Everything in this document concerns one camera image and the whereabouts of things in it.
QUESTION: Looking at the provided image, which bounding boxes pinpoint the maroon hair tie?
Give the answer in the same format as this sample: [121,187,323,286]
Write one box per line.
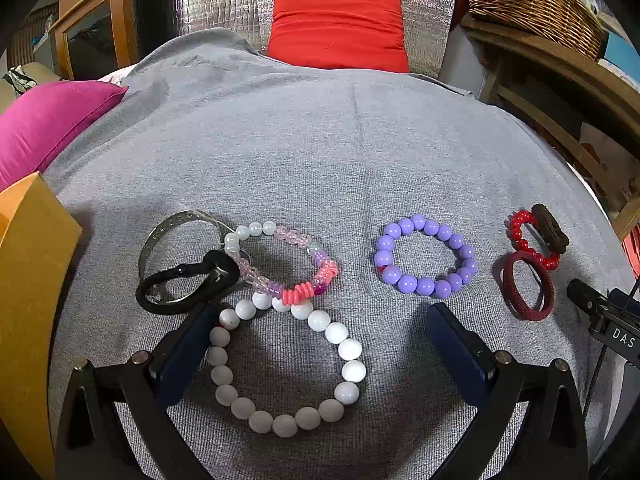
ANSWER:
[500,250,557,322]

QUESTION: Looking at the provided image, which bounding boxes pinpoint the red bead bracelet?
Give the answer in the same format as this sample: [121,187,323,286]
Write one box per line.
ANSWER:
[508,209,562,271]

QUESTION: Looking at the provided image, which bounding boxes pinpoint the black hair tie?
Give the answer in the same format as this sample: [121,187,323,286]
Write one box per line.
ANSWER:
[134,249,242,317]

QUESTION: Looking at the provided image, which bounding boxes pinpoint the dark brown scrunchie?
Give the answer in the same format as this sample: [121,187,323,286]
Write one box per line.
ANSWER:
[532,204,570,255]

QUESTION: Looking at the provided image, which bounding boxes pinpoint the purple bead bracelet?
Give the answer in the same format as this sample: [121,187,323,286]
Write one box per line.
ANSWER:
[373,212,480,300]

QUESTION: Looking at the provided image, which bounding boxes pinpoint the silver metal bangle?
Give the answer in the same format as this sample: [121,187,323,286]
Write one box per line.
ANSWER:
[136,209,237,306]

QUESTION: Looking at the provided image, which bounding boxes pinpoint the white bead bracelet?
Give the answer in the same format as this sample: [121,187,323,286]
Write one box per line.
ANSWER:
[206,290,368,439]

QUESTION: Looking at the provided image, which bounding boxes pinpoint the pink clear bead bracelet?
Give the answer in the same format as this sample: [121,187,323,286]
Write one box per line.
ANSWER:
[222,220,341,308]

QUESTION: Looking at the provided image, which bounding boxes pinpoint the orange cardboard box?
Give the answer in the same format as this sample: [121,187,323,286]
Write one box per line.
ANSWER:
[1,172,82,479]

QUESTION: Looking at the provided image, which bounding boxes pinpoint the grey bed sheet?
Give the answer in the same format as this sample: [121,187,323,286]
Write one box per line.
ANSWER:
[44,29,634,479]

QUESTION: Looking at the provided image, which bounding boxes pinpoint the wooden shelf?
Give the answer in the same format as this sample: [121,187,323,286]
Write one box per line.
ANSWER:
[461,14,639,240]

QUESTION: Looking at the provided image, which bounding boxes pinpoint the pink pillow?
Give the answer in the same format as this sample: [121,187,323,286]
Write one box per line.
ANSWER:
[0,80,127,188]

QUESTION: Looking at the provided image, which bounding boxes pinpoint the beige leather sofa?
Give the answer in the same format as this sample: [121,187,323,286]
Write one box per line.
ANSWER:
[0,62,61,114]

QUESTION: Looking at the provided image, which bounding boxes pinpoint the wicker basket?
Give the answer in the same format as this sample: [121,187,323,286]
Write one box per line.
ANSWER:
[469,0,608,60]

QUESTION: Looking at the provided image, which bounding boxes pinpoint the wooden cabinet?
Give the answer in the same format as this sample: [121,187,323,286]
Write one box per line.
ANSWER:
[52,0,169,80]

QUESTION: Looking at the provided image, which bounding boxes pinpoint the red cushion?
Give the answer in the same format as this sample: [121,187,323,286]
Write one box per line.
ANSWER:
[267,0,409,73]

